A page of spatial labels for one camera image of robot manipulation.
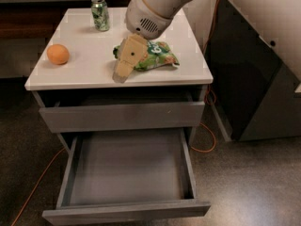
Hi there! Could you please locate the grey drawer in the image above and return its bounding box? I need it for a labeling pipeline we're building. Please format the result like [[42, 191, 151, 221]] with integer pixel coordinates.
[[42, 128, 210, 226], [40, 93, 204, 133]]

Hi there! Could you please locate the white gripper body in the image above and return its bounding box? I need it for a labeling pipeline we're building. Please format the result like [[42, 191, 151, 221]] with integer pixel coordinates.
[[125, 0, 171, 40]]

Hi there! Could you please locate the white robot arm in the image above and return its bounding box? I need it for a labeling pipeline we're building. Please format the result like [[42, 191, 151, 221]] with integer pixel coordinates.
[[125, 0, 301, 80]]

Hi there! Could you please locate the grey top drawer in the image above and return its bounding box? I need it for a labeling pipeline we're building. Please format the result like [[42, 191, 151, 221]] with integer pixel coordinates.
[[40, 93, 204, 133]]

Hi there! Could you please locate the grey drawer cabinet white top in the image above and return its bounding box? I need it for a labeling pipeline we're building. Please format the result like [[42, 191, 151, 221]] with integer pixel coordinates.
[[25, 8, 213, 142]]

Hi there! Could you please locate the orange fruit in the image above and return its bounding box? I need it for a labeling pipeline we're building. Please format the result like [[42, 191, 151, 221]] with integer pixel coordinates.
[[46, 44, 70, 65]]

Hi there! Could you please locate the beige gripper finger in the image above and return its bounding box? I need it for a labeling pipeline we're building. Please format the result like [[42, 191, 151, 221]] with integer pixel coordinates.
[[112, 34, 148, 83]]

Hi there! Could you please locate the green soda can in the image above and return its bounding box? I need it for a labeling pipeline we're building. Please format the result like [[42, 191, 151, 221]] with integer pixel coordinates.
[[91, 0, 110, 31]]

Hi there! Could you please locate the black trash bin cabinet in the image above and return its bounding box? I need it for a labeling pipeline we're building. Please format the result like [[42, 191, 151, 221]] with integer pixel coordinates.
[[205, 0, 301, 141]]

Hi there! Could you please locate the green chip bag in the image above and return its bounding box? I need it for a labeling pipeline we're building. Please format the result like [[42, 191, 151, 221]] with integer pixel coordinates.
[[113, 40, 180, 72]]

